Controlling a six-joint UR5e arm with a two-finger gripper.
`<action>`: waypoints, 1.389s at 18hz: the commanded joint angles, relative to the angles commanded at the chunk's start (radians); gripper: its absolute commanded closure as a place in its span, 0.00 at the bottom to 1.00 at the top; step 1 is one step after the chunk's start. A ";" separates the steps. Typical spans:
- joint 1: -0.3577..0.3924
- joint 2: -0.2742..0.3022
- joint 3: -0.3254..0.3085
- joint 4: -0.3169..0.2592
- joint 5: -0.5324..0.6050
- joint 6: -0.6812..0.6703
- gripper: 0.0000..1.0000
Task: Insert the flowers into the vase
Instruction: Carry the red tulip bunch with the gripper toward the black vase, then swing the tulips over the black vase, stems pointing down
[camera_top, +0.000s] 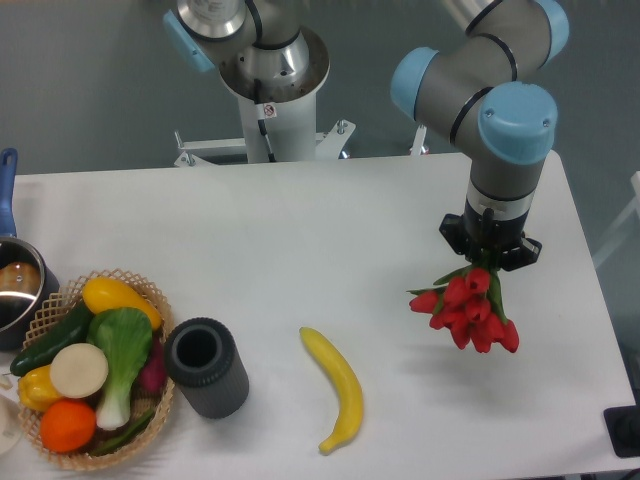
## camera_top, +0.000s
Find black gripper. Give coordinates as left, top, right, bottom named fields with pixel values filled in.
left=439, top=201, right=542, bottom=271

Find red tulip bouquet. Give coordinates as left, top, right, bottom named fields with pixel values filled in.
left=409, top=253, right=520, bottom=354

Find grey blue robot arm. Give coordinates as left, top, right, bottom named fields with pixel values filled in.
left=163, top=1, right=569, bottom=271

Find dark grey ribbed vase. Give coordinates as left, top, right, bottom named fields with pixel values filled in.
left=164, top=317, right=250, bottom=419

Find yellow banana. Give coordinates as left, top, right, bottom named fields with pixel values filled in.
left=299, top=327, right=364, bottom=455

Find black device at table edge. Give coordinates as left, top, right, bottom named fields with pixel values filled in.
left=603, top=405, right=639, bottom=458

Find purple red radish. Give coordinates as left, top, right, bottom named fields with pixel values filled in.
left=138, top=337, right=167, bottom=394

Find green bok choy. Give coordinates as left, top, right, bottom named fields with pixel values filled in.
left=87, top=307, right=153, bottom=431

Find yellow squash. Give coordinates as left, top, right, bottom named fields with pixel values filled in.
left=82, top=277, right=162, bottom=331

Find green chili pepper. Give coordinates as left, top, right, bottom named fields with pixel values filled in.
left=89, top=409, right=155, bottom=456

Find woven wicker basket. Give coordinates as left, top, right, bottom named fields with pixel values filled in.
left=19, top=269, right=174, bottom=472

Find green cucumber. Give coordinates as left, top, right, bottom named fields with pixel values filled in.
left=10, top=301, right=94, bottom=377

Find white round radish slice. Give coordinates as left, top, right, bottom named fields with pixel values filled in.
left=50, top=343, right=109, bottom=399

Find orange fruit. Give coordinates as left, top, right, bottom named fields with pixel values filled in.
left=39, top=399, right=96, bottom=453

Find yellow bell pepper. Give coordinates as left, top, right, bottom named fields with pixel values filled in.
left=18, top=365, right=63, bottom=412

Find white garlic piece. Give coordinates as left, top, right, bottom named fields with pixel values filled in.
left=0, top=374, right=13, bottom=391

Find white frame at right edge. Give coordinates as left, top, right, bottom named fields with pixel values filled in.
left=592, top=171, right=639, bottom=269

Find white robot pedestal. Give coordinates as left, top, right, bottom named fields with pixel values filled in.
left=174, top=27, right=356, bottom=167

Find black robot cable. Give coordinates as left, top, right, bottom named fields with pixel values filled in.
left=252, top=78, right=278, bottom=164

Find blue handled saucepan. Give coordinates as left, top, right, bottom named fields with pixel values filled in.
left=1, top=148, right=59, bottom=352

